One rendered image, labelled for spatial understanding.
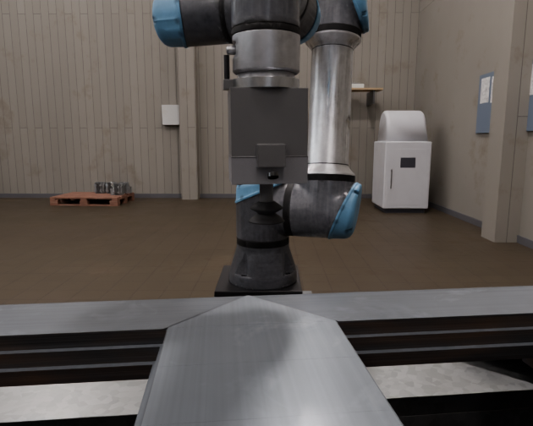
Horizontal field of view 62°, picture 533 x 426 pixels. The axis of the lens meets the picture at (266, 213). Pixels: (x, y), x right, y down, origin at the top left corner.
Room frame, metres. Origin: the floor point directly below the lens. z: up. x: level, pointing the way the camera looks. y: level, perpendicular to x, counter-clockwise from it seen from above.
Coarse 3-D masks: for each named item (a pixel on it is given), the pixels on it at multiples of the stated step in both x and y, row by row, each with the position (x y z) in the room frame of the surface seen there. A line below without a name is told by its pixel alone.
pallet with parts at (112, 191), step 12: (72, 192) 7.95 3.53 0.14; (84, 192) 7.95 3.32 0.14; (96, 192) 7.77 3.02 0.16; (108, 192) 7.76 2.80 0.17; (120, 192) 7.50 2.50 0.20; (60, 204) 7.28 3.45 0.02; (72, 204) 7.28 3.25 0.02; (84, 204) 7.21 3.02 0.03; (96, 204) 7.28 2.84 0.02; (108, 204) 7.28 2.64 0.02
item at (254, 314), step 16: (240, 304) 0.50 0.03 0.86; (256, 304) 0.50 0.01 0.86; (272, 304) 0.50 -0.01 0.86; (192, 320) 0.45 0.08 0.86; (208, 320) 0.45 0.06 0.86; (224, 320) 0.45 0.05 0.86; (240, 320) 0.45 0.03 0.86; (256, 320) 0.45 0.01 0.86; (272, 320) 0.45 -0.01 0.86; (288, 320) 0.45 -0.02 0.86; (304, 320) 0.45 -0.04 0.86; (320, 320) 0.45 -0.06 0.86
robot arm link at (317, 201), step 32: (320, 0) 0.91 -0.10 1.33; (352, 0) 0.89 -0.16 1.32; (320, 32) 0.91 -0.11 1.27; (352, 32) 0.90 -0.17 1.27; (320, 64) 0.91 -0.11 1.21; (352, 64) 0.93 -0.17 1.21; (320, 96) 0.90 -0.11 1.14; (320, 128) 0.89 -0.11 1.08; (320, 160) 0.88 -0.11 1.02; (320, 192) 0.86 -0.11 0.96; (352, 192) 0.86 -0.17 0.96; (320, 224) 0.86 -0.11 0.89; (352, 224) 0.85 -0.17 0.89
